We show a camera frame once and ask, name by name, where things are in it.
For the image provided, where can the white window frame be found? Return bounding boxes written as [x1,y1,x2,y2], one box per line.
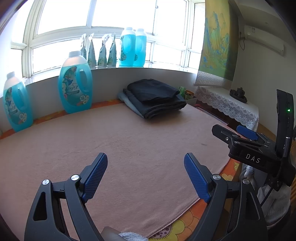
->
[7,1,205,77]

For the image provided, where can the black pants with pink waistband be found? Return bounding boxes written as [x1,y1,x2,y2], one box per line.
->
[127,79,180,104]

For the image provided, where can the golden tin can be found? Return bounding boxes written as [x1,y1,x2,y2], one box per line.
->
[184,90,194,100]

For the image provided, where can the white air conditioner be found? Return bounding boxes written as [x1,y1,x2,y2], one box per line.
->
[244,25,285,56]

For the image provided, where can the middle blue detergent bottle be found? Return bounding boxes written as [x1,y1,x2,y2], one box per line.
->
[58,51,93,114]

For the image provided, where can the blue bottle on windowsill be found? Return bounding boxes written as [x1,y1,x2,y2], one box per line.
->
[119,27,136,67]
[133,29,147,67]

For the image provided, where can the folded dark grey pants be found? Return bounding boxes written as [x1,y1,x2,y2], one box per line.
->
[122,89,187,119]

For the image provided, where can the black cable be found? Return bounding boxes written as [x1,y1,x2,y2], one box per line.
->
[259,182,275,207]

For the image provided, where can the blue detergent bottle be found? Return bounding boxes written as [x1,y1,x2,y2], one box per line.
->
[3,72,33,132]
[58,51,93,114]

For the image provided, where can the white lace tablecloth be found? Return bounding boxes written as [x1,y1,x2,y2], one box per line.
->
[195,87,259,132]

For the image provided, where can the black ornament on table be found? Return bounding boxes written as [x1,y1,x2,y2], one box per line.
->
[229,87,247,103]

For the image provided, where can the landscape painting scroll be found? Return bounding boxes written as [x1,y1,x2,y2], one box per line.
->
[195,1,239,89]

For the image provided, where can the green box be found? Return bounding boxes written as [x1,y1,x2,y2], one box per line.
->
[179,86,186,98]

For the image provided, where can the refill pouch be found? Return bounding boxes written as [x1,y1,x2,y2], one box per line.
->
[80,34,87,59]
[107,35,117,67]
[87,33,96,68]
[97,34,110,67]

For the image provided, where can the left blue detergent bottle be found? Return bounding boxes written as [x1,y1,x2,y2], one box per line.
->
[3,72,33,132]

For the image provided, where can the right white gloved hand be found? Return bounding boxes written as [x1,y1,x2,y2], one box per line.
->
[239,164,291,228]

